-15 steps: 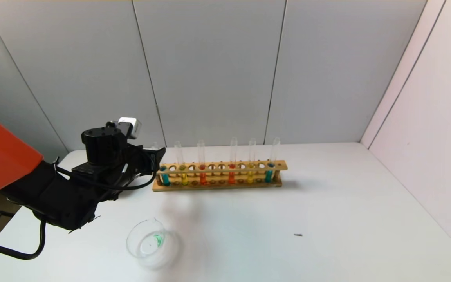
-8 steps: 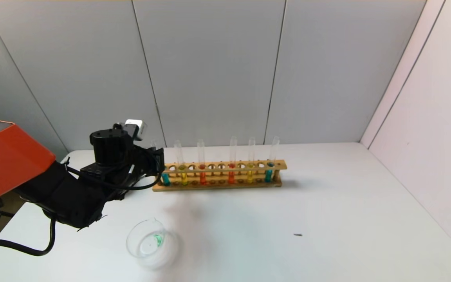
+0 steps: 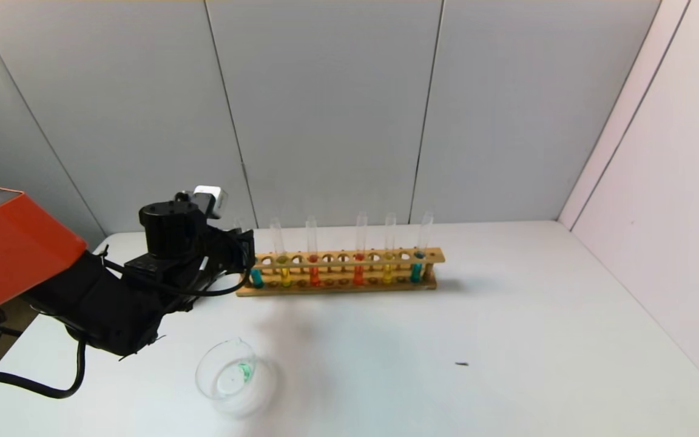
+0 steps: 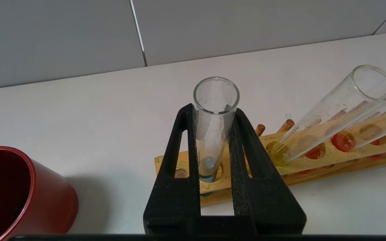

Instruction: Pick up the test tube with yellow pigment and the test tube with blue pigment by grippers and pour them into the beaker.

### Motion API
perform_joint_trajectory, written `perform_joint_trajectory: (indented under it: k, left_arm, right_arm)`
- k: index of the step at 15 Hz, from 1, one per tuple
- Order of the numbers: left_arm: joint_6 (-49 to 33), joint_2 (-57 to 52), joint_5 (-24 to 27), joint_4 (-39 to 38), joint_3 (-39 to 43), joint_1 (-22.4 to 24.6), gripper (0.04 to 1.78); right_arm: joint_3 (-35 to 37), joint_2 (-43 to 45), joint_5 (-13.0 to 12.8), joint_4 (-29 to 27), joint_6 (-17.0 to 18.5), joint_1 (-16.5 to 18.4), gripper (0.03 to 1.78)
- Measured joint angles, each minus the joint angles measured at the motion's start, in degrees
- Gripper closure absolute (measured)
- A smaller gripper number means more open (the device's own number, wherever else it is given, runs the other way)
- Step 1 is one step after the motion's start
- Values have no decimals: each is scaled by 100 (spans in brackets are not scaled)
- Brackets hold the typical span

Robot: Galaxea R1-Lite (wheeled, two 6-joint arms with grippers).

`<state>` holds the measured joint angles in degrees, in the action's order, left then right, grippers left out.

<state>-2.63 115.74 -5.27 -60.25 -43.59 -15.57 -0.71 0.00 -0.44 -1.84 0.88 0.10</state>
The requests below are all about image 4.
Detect dark red plastic cup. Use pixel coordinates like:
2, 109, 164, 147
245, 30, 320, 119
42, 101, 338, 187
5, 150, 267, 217
0, 146, 79, 241

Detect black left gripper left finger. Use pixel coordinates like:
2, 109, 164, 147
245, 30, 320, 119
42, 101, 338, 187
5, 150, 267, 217
143, 103, 202, 235

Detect yellow pigment glass test tube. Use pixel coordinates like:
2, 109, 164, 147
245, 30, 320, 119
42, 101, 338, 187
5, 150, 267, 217
269, 65, 386, 167

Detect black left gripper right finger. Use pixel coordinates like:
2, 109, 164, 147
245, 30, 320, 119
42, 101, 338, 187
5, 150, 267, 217
229, 108, 307, 235

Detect wooden test tube rack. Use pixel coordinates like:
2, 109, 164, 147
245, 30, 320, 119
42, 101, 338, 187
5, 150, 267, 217
154, 119, 386, 206

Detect blue pigment glass test tube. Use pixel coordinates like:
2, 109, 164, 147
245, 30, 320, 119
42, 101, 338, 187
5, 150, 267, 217
193, 76, 240, 184

